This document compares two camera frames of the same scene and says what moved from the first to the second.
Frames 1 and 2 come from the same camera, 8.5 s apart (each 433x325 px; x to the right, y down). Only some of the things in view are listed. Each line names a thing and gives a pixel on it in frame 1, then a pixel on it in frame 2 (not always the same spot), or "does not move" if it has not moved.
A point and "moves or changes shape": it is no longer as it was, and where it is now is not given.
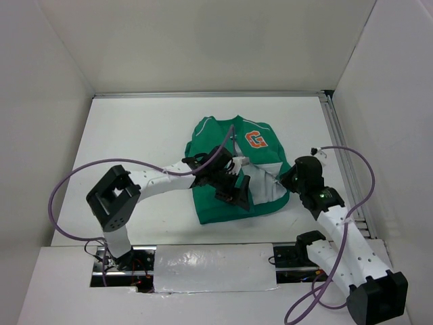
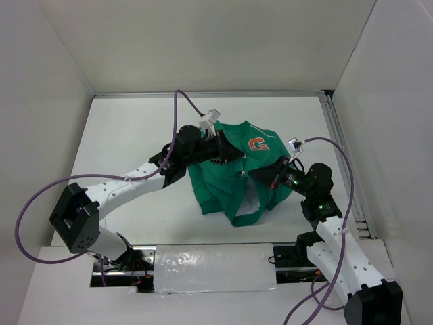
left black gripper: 230,194 → 224,150
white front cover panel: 214,267 does not move
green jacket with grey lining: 268,161 moves or changes shape
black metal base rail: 290,265 does not move
